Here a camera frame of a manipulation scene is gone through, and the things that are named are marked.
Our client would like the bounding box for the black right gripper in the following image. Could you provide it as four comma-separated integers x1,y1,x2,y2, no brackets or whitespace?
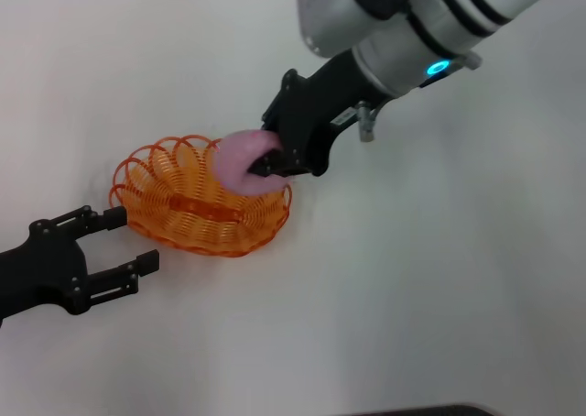
246,48,391,180

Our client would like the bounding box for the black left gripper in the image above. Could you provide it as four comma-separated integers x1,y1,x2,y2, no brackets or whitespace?
0,204,161,326

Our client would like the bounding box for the pink peach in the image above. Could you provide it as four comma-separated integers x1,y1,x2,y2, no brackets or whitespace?
213,129,292,195

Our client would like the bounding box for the orange plastic woven basket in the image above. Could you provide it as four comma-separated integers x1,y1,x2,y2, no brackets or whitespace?
108,134,293,257

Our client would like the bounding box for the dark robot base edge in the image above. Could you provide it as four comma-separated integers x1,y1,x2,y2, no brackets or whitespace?
352,403,501,416

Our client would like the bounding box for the silver cable connector plug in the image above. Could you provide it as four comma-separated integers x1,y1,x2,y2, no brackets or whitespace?
354,99,391,143

